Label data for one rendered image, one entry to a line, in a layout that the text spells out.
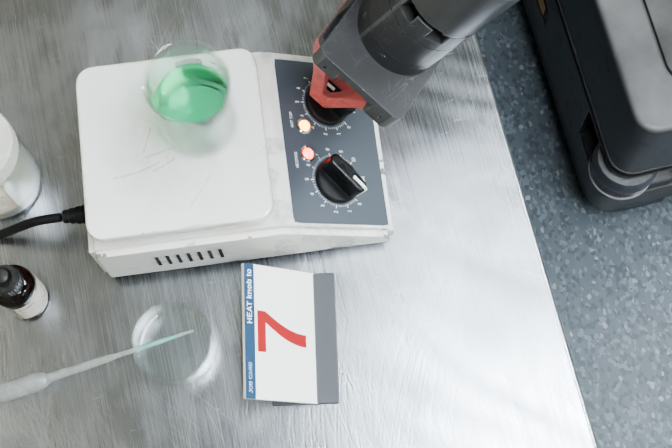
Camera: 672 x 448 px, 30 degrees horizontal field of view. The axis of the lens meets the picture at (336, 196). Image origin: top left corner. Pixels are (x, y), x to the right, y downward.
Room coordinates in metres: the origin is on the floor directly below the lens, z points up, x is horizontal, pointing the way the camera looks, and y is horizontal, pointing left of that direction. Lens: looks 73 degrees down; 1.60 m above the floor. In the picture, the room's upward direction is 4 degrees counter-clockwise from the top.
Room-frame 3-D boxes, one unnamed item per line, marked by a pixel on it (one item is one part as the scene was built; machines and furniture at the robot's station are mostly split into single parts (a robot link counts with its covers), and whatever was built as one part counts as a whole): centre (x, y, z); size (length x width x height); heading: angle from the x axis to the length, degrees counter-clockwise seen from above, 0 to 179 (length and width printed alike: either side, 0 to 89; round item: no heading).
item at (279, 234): (0.29, 0.08, 0.79); 0.22 x 0.13 x 0.08; 94
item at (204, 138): (0.29, 0.08, 0.87); 0.06 x 0.05 x 0.08; 33
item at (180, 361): (0.17, 0.12, 0.76); 0.06 x 0.06 x 0.02
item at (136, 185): (0.28, 0.10, 0.83); 0.12 x 0.12 x 0.01; 4
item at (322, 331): (0.17, 0.04, 0.77); 0.09 x 0.06 x 0.04; 179
